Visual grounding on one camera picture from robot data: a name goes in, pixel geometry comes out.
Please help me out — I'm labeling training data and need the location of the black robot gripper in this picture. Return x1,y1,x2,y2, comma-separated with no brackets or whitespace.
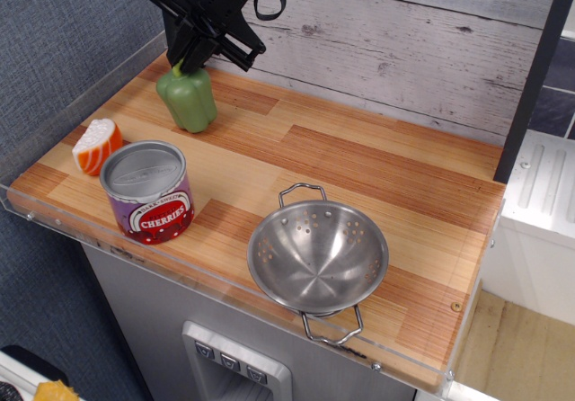
167,0,265,73

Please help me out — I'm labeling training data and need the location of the green toy bell pepper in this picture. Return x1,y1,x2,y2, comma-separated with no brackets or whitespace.
156,60,217,134

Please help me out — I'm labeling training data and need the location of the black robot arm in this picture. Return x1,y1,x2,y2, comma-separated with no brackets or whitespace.
150,0,287,74

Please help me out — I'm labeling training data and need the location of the orange white food wedge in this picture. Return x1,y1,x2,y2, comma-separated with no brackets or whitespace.
72,118,123,176

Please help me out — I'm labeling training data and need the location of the toy cherries can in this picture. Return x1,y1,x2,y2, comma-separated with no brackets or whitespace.
100,140,195,245

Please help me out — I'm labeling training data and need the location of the grey toy fridge cabinet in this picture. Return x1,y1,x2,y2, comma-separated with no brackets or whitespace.
84,245,415,400

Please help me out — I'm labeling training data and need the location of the silver dispenser panel with buttons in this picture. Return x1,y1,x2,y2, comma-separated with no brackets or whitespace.
181,321,293,400

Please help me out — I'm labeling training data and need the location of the yellow object at corner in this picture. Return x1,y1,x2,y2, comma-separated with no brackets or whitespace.
33,380,80,401

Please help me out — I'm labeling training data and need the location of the white toy sink unit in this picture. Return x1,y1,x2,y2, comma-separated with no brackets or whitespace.
480,130,574,324

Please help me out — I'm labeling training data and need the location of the black left support post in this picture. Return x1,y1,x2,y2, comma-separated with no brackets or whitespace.
155,0,204,69

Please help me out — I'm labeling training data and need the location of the black support post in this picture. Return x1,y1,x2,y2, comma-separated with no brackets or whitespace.
493,0,573,184
155,0,204,69

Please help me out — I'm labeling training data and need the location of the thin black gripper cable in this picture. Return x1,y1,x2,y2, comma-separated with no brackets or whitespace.
253,0,288,21

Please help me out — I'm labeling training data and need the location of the steel colander with handles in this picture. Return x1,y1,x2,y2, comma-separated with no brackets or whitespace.
247,194,390,346

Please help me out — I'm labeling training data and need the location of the black right support post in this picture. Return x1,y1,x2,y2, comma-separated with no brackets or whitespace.
493,0,573,184

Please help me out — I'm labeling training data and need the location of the black braided cable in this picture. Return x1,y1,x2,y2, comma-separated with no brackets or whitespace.
0,380,28,401

